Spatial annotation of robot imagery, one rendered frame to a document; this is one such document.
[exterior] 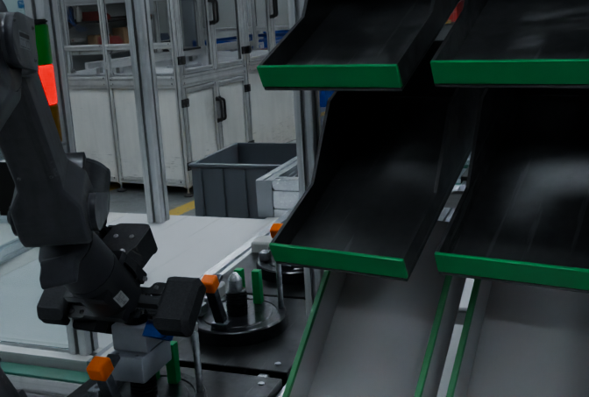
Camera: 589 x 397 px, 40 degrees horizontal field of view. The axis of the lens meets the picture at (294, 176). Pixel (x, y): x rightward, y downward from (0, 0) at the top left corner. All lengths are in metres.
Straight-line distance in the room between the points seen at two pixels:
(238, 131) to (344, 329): 5.84
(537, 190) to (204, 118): 5.54
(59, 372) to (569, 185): 0.72
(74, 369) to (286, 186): 1.05
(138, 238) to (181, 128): 5.12
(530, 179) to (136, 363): 0.45
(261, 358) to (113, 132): 5.41
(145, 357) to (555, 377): 0.42
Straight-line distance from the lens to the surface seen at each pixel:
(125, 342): 0.92
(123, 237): 0.90
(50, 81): 1.06
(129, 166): 6.41
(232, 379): 1.03
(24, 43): 0.56
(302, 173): 0.82
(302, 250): 0.72
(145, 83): 2.10
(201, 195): 2.99
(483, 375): 0.80
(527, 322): 0.81
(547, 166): 0.80
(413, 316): 0.82
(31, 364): 1.22
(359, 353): 0.82
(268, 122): 7.06
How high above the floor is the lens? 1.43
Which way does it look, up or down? 13 degrees down
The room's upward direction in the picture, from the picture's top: 3 degrees counter-clockwise
